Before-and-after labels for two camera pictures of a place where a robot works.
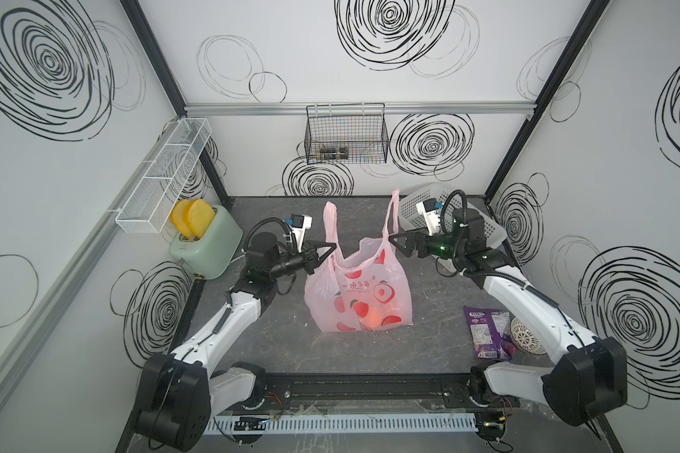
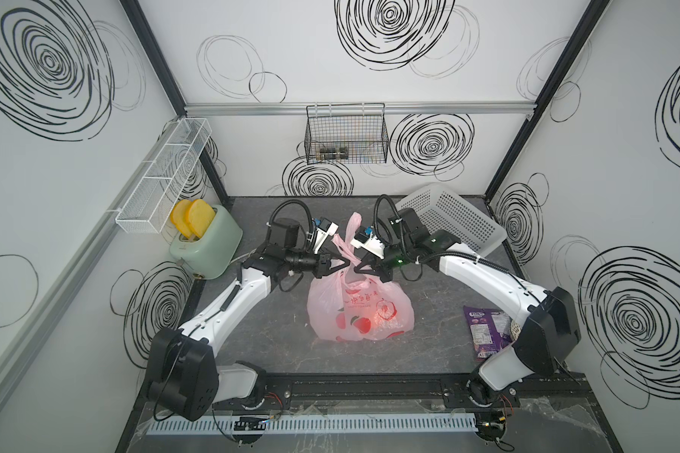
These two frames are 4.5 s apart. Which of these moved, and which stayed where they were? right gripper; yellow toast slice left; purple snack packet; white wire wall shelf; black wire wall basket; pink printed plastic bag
Moved: right gripper; pink printed plastic bag
Stayed: purple snack packet; white wire wall shelf; yellow toast slice left; black wire wall basket
